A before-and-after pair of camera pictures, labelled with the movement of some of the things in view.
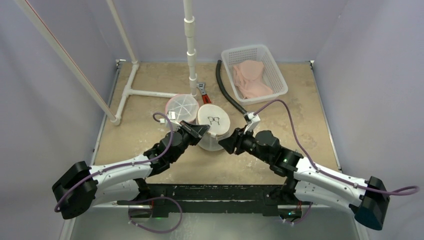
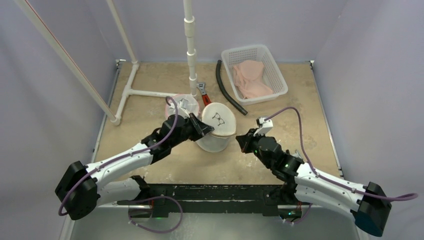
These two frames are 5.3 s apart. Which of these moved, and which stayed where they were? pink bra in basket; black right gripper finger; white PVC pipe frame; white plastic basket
Moved: black right gripper finger
Stayed: pink bra in basket; white PVC pipe frame; white plastic basket
